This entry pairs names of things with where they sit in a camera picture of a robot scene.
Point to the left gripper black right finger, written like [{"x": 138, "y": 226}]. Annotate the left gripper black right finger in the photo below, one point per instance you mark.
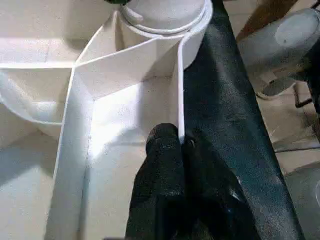
[{"x": 210, "y": 200}]

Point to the white plastic table leg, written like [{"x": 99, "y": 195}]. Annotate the white plastic table leg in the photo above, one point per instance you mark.
[{"x": 165, "y": 12}]

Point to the white plastic table top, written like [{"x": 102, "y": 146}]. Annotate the white plastic table top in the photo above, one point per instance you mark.
[{"x": 120, "y": 100}]

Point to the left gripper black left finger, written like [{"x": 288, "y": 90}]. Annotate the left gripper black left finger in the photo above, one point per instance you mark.
[{"x": 160, "y": 190}]

